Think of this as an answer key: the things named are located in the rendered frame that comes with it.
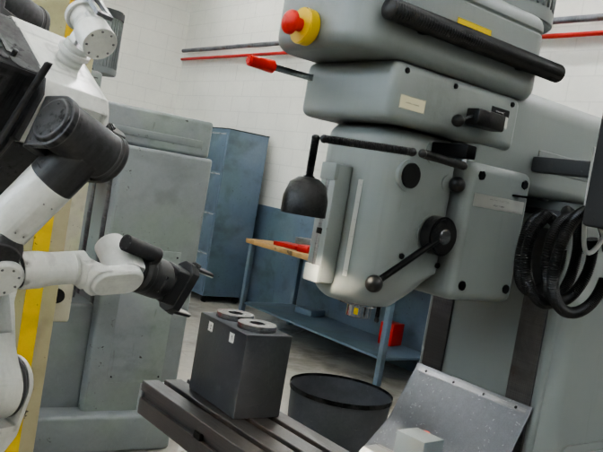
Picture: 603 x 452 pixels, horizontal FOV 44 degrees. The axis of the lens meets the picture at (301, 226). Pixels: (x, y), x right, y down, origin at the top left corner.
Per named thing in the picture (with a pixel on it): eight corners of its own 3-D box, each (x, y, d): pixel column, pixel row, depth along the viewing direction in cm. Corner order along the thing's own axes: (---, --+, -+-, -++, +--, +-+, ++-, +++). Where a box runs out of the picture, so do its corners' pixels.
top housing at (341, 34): (358, 42, 115) (377, -64, 114) (262, 49, 135) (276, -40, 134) (540, 104, 143) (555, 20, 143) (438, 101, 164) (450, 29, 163)
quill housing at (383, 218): (362, 311, 127) (395, 123, 125) (289, 286, 143) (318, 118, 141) (438, 315, 138) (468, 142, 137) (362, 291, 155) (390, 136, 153)
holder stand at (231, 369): (232, 420, 163) (248, 328, 162) (187, 387, 181) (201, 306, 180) (279, 417, 170) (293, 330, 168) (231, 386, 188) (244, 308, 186)
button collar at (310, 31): (308, 42, 121) (314, 4, 121) (285, 44, 126) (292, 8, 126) (318, 45, 122) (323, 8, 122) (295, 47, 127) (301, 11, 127)
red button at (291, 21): (290, 31, 120) (294, 6, 120) (275, 33, 123) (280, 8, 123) (306, 37, 122) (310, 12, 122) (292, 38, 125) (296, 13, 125)
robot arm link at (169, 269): (179, 321, 168) (143, 309, 159) (155, 301, 174) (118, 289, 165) (208, 273, 168) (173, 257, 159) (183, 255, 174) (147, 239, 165)
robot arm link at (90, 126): (28, 176, 126) (85, 118, 125) (13, 147, 131) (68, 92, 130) (77, 206, 135) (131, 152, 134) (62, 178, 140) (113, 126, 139)
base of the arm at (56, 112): (39, 160, 123) (81, 103, 124) (5, 134, 131) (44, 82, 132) (102, 200, 134) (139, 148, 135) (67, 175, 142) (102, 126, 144)
